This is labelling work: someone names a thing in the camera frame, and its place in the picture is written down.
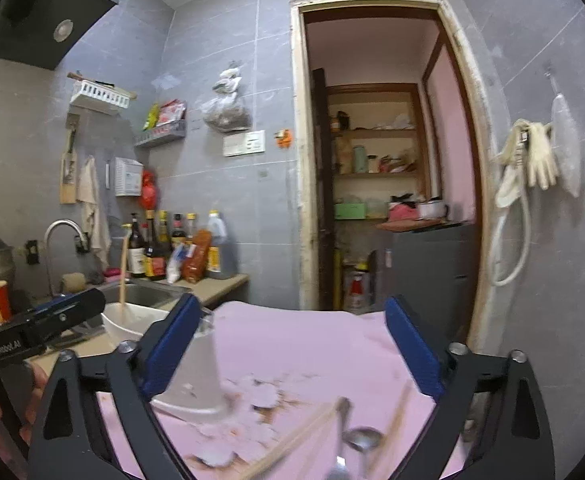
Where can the black wall socket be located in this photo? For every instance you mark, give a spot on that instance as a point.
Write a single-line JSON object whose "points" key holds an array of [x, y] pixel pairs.
{"points": [[32, 252]]}

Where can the metal wall hook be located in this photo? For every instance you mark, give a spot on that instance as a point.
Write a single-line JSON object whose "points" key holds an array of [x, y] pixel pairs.
{"points": [[550, 77]]}

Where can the red plastic bag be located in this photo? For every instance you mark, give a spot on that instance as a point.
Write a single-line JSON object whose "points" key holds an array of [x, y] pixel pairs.
{"points": [[147, 190]]}

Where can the metal faucet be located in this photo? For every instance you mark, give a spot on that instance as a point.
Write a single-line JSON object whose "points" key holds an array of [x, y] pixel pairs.
{"points": [[62, 224]]}

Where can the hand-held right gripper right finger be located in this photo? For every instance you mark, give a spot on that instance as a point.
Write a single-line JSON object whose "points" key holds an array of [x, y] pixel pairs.
{"points": [[415, 350]]}

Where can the wooden shelf unit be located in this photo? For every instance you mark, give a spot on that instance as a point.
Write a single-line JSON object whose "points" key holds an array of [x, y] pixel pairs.
{"points": [[372, 130]]}

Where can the white wall box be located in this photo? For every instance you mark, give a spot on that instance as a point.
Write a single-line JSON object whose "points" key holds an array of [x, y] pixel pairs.
{"points": [[128, 176]]}

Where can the metal sink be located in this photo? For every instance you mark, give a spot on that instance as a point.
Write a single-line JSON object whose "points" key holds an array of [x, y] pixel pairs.
{"points": [[147, 292]]}

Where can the dark sauce bottle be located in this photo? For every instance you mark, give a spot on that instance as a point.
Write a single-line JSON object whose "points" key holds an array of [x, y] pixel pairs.
{"points": [[136, 252], [153, 255], [178, 232]]}

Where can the red snack packet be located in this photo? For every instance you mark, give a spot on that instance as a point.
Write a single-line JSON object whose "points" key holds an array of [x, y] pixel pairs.
{"points": [[171, 112]]}

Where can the green storage box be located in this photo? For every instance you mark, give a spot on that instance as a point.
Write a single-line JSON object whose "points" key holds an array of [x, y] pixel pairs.
{"points": [[350, 211]]}

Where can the grey cabinet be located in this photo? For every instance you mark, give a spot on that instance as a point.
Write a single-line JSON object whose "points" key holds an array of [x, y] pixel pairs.
{"points": [[427, 270]]}

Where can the green snack packet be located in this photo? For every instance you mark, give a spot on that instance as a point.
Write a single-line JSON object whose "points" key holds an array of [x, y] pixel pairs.
{"points": [[151, 117]]}

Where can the white enamel pot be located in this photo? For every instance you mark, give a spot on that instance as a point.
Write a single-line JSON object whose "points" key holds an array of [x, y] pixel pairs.
{"points": [[431, 209]]}

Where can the white food bag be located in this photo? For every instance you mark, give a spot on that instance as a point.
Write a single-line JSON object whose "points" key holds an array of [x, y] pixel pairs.
{"points": [[176, 265]]}

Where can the orange food packet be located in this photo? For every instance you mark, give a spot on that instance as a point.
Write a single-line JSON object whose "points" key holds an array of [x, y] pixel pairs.
{"points": [[196, 257]]}

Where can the pale door frame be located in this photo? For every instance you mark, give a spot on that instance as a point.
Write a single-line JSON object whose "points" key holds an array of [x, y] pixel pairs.
{"points": [[474, 110]]}

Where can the white plastic utensil holder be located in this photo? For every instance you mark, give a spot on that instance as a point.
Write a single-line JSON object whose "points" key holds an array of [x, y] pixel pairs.
{"points": [[122, 327]]}

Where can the hanging wooden board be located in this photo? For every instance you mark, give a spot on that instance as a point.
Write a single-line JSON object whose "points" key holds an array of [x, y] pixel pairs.
{"points": [[69, 180]]}

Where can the hanging beige towel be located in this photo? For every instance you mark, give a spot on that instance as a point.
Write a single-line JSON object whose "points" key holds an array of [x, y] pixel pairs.
{"points": [[92, 200]]}

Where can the black range hood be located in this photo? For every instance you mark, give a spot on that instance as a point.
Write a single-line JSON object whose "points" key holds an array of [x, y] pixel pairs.
{"points": [[32, 10]]}

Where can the hanging mesh bag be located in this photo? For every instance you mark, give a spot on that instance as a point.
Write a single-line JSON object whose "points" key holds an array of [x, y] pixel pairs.
{"points": [[567, 150]]}

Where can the pink cloth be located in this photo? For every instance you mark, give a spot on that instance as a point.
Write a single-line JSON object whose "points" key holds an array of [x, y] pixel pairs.
{"points": [[312, 350]]}

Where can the green cup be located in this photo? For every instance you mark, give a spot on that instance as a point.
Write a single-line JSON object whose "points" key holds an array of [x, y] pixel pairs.
{"points": [[360, 160]]}

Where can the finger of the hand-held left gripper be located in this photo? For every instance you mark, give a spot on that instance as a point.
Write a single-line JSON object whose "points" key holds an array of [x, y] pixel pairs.
{"points": [[67, 310]]}

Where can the large oil jug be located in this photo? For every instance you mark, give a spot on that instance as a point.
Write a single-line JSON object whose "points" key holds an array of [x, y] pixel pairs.
{"points": [[220, 250]]}

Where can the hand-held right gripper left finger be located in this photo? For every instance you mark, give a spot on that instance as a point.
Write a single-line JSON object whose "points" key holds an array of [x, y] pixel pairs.
{"points": [[170, 350]]}

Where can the hanging clear plastic bag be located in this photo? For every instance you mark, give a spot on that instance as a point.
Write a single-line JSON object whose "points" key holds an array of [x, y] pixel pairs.
{"points": [[225, 110]]}

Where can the grey wall shelf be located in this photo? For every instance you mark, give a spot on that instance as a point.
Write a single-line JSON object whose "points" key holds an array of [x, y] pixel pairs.
{"points": [[165, 135]]}

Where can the white wall socket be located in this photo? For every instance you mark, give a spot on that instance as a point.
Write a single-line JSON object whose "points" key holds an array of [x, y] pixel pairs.
{"points": [[243, 143]]}

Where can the brown sponge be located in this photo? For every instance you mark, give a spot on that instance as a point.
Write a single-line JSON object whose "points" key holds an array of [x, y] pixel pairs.
{"points": [[75, 282]]}

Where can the metal fork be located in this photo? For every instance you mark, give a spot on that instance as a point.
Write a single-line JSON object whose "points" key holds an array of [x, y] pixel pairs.
{"points": [[342, 430]]}

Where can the white wall rack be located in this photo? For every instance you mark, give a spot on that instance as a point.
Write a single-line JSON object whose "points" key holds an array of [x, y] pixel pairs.
{"points": [[100, 97]]}

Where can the person's left hand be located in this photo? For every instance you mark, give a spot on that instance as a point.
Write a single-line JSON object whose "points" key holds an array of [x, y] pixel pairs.
{"points": [[36, 390]]}

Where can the pale rubber gloves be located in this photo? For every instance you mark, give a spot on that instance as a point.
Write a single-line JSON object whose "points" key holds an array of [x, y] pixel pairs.
{"points": [[542, 157]]}

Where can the metal spoon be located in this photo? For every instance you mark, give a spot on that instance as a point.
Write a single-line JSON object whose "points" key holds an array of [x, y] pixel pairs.
{"points": [[365, 439]]}

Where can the red floor bottle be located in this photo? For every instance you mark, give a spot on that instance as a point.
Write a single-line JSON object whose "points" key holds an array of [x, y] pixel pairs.
{"points": [[357, 292]]}

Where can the orange wall hook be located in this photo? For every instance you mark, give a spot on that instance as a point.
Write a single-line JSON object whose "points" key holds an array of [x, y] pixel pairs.
{"points": [[284, 138]]}

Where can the dark wooden door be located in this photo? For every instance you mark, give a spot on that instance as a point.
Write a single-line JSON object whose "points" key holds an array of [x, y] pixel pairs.
{"points": [[322, 185]]}

